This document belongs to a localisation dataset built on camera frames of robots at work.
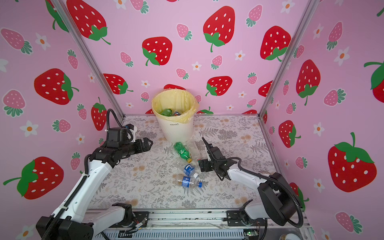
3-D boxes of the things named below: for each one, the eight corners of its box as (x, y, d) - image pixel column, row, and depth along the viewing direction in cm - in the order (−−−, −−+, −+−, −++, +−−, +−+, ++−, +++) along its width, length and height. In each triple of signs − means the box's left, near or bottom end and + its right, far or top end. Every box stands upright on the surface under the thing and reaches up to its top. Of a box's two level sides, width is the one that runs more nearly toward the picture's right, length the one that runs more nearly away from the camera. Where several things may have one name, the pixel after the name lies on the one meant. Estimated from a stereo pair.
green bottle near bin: (186, 165, 95) (186, 161, 91) (174, 147, 103) (173, 143, 99) (193, 161, 97) (193, 157, 93) (180, 144, 105) (180, 140, 101)
